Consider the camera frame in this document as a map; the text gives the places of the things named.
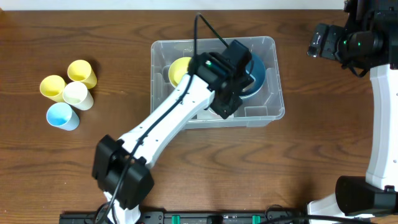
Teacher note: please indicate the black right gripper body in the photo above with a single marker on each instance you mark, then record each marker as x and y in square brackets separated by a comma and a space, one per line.
[354, 52]

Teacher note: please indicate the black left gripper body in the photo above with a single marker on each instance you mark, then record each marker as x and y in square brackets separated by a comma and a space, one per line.
[227, 107]

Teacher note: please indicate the blue bowl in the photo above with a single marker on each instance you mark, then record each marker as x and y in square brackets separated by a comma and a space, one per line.
[257, 71]
[252, 96]

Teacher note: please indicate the yellow bowl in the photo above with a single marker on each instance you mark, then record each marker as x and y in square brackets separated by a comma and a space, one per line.
[178, 69]

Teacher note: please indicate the yellow cup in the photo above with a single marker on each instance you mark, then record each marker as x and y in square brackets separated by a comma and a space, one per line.
[81, 71]
[52, 87]

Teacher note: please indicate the cream cup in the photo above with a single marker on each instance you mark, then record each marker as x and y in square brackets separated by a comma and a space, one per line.
[77, 95]

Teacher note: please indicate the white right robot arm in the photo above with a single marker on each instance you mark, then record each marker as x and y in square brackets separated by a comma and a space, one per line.
[375, 193]

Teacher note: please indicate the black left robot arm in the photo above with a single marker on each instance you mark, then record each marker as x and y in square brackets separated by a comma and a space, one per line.
[122, 167]

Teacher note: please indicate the clear plastic storage bin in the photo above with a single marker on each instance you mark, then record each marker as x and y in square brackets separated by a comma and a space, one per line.
[258, 111]

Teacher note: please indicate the light blue cup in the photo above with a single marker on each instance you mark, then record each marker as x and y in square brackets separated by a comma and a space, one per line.
[62, 116]

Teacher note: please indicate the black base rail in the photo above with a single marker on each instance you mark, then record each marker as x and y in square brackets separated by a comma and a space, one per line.
[274, 215]

